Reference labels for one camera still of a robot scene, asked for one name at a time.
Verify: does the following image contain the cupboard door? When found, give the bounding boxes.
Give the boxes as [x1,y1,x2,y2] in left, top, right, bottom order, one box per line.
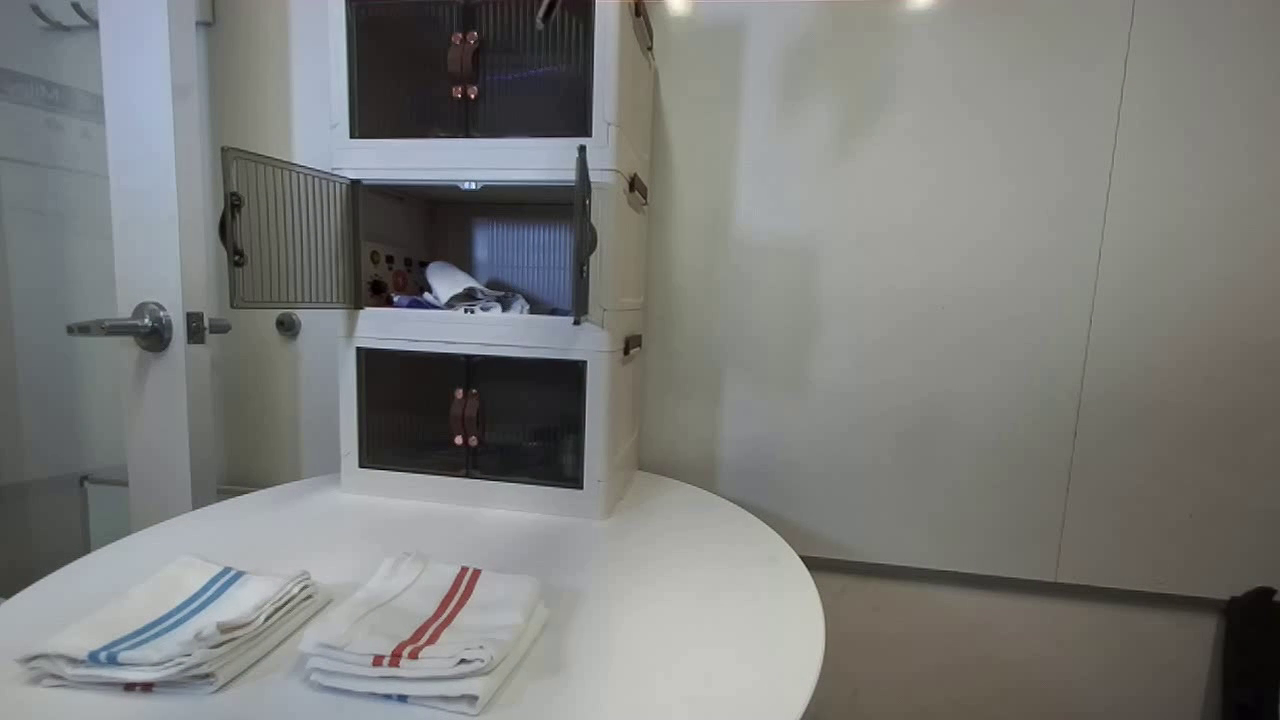
[571,144,598,326]
[219,150,356,310]

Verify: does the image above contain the white object inside cupboard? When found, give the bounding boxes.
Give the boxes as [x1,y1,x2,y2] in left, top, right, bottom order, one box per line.
[424,259,508,314]

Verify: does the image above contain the white stacked storage cabinet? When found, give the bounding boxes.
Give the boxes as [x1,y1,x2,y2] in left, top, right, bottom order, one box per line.
[302,0,656,517]

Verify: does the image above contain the red striped folded towel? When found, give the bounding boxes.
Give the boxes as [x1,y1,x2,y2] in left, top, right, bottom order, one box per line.
[302,556,549,717]

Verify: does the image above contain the silver door latch knob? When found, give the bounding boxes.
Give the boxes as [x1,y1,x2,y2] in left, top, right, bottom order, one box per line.
[276,314,302,342]

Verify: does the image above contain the blue striped folded towel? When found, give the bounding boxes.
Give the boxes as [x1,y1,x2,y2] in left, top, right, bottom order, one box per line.
[20,556,324,698]

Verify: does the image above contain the white door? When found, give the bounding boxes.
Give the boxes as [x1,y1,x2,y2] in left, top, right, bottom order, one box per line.
[100,0,202,530]

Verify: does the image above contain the black object at floor right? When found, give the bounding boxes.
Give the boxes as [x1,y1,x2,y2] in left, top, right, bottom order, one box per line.
[1222,589,1280,720]

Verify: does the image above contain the silver door lever handle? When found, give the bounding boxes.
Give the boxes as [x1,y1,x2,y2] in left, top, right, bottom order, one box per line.
[68,299,171,351]

